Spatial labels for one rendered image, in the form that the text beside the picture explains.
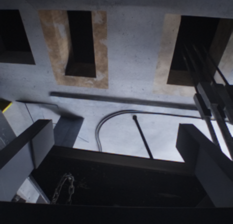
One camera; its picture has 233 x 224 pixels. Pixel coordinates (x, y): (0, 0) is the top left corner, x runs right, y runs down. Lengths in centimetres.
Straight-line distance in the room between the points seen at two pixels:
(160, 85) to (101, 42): 40
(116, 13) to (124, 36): 11
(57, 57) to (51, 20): 20
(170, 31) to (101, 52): 36
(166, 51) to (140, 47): 13
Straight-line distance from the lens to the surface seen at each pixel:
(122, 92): 103
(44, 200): 63
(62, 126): 125
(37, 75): 116
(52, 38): 100
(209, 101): 56
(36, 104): 133
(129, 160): 78
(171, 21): 86
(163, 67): 94
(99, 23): 88
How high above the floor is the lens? 83
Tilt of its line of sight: 49 degrees down
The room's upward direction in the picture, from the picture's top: 167 degrees counter-clockwise
